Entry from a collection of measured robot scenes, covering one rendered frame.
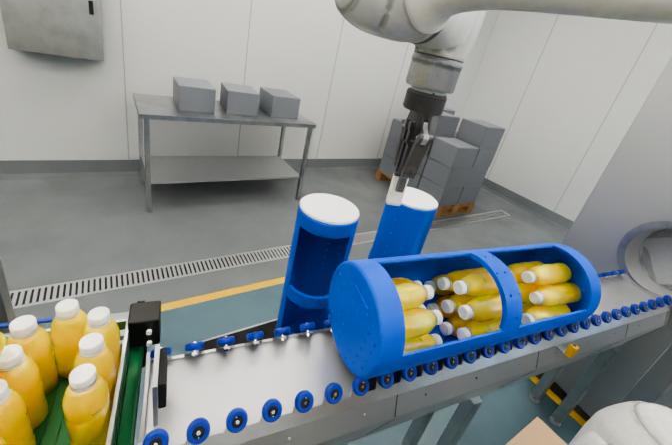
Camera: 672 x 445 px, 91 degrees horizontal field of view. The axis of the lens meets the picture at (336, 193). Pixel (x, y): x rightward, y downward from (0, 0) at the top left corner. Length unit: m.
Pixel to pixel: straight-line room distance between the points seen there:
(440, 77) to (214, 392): 0.83
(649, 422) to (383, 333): 0.42
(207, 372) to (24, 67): 3.35
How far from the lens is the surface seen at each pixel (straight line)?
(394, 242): 1.85
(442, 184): 4.21
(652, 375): 1.64
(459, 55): 0.63
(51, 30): 3.63
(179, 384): 0.96
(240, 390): 0.94
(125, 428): 0.96
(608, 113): 5.61
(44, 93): 3.96
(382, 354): 0.81
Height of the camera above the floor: 1.71
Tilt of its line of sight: 24 degrees down
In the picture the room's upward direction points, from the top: 13 degrees clockwise
